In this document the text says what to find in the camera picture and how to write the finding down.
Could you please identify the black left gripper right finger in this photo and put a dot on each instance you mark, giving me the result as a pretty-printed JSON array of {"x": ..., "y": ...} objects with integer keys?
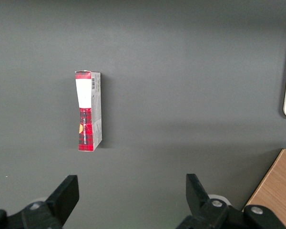
[{"x": 205, "y": 214}]

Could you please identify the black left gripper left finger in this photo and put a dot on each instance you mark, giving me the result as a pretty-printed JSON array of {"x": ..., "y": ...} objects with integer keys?
[{"x": 50, "y": 212}]

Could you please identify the red plaid cardboard box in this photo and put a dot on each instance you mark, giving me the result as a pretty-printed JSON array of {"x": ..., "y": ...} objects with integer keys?
[{"x": 85, "y": 133}]

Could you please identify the oak wooden drawer cabinet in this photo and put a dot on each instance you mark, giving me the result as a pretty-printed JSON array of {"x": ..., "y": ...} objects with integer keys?
[{"x": 278, "y": 181}]

